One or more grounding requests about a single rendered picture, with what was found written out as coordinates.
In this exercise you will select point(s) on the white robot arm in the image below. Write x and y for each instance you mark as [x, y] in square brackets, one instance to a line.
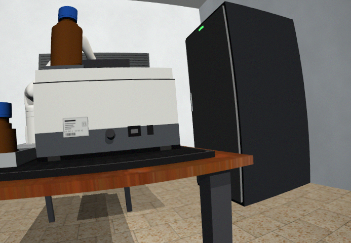
[28, 98]

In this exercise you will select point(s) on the white and grey benchtop instrument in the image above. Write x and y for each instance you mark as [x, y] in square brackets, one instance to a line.
[71, 117]

